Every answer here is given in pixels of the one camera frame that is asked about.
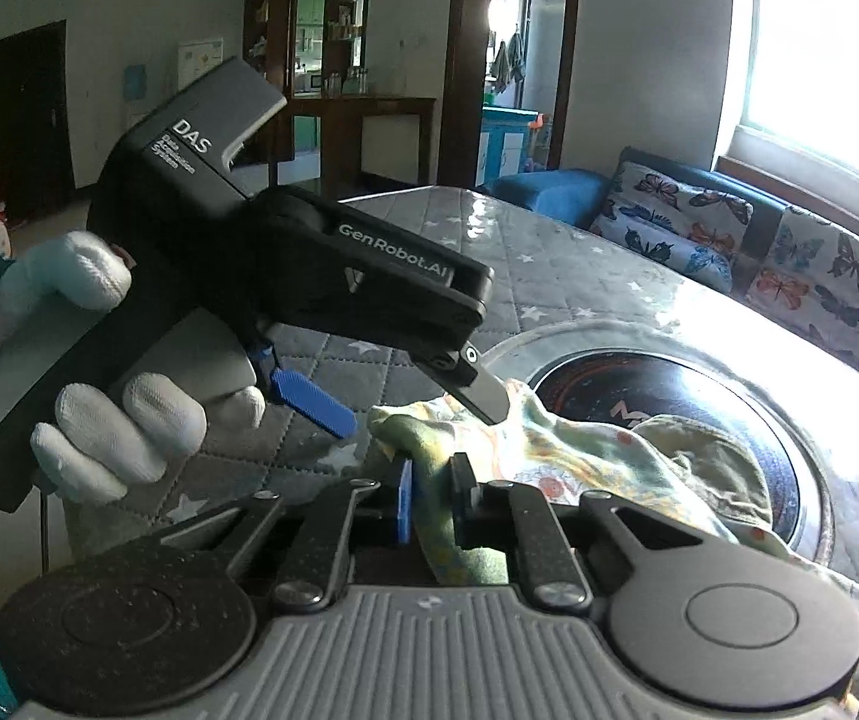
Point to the grey quilted star table cover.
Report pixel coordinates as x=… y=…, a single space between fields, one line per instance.
x=549 y=270

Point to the dark wooden door frame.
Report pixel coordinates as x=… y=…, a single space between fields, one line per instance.
x=467 y=52

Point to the green patterned baby garment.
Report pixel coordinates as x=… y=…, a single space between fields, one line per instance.
x=594 y=457

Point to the round black induction hob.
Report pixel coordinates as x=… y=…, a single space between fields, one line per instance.
x=624 y=390

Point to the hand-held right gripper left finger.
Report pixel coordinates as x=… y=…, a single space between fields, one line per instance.
x=404 y=501

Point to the blue sofa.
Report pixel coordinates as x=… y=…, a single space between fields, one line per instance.
x=549 y=191

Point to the blue white cabinet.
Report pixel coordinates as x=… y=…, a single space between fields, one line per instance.
x=508 y=146

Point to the large butterfly print cushion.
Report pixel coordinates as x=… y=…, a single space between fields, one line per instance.
x=827 y=285

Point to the hanging clothes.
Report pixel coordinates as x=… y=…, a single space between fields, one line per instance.
x=508 y=64

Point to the wall poster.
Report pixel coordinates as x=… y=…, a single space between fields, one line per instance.
x=201 y=64

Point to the tall wooden shelf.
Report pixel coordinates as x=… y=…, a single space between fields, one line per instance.
x=309 y=22

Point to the person's left hand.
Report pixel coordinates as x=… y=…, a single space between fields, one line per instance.
x=144 y=427

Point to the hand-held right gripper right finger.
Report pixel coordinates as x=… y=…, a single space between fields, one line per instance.
x=464 y=502

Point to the dark wooden door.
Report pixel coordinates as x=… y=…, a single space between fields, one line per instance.
x=24 y=120

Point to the dark wooden sideboard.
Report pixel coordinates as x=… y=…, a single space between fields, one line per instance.
x=369 y=135

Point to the window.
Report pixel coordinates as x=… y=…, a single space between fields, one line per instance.
x=827 y=52

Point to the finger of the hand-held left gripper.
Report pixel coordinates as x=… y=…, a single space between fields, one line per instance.
x=321 y=409
x=483 y=394

